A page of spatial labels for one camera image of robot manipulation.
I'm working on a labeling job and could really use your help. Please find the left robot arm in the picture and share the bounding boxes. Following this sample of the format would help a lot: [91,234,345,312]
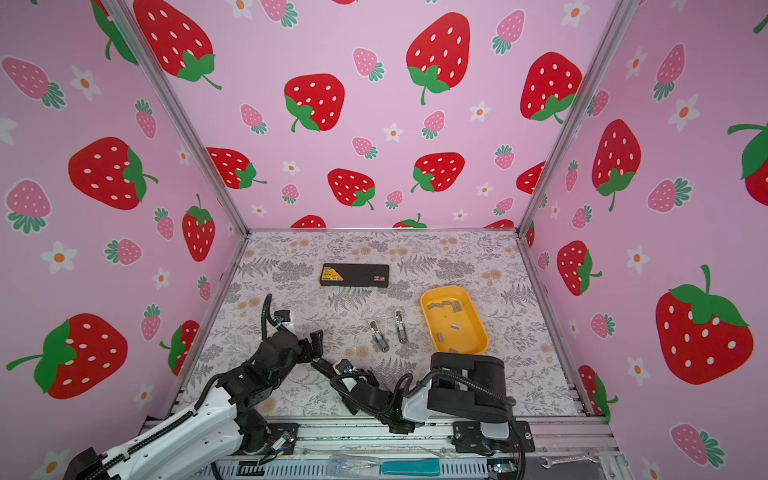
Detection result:
[64,295,323,479]

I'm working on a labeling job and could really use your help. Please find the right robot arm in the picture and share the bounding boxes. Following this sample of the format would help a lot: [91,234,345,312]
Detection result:
[311,353,535,457]

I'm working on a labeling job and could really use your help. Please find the black tool case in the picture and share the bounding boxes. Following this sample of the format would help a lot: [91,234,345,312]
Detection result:
[319,263,390,288]

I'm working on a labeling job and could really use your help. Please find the yellow plastic tray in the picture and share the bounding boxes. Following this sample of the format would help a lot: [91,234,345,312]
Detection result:
[421,285,489,355]

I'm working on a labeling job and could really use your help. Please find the staple strips in tray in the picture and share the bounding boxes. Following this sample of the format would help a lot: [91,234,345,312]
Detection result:
[425,301,464,352]

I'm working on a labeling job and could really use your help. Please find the silver wrench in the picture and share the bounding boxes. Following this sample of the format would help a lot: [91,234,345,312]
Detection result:
[539,452,600,470]

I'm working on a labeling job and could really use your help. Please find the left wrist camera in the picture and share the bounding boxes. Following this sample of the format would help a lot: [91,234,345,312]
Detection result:
[269,310,295,334]

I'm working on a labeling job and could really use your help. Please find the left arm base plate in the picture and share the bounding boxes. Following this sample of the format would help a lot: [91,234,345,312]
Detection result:
[258,422,300,456]

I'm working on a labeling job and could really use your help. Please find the teal handled tool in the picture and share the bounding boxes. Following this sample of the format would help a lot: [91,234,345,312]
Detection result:
[380,458,441,477]

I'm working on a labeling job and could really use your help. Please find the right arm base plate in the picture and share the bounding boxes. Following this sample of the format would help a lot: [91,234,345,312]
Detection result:
[451,420,536,456]

